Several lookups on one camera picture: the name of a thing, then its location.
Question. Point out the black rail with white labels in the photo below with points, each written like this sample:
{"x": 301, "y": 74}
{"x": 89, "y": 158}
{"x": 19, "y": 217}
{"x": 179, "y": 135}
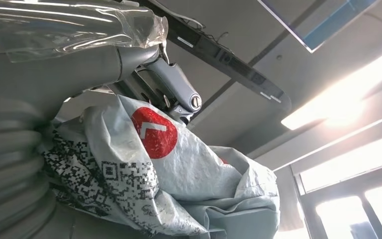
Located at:
{"x": 210, "y": 49}

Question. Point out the rectangular ceiling light panel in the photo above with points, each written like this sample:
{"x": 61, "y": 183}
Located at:
{"x": 316, "y": 23}

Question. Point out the dark window frame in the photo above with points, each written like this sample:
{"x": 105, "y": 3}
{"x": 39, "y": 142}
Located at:
{"x": 309, "y": 204}

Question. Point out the white red-print courier bag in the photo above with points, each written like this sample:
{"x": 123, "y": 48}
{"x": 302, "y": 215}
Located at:
{"x": 194, "y": 171}

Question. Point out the clear plastic film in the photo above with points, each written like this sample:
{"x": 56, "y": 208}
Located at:
{"x": 79, "y": 26}

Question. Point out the bright ceiling strip lamp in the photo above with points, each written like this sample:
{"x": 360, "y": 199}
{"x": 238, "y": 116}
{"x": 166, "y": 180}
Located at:
{"x": 342, "y": 95}

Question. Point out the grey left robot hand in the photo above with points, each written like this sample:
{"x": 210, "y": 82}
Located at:
{"x": 62, "y": 72}

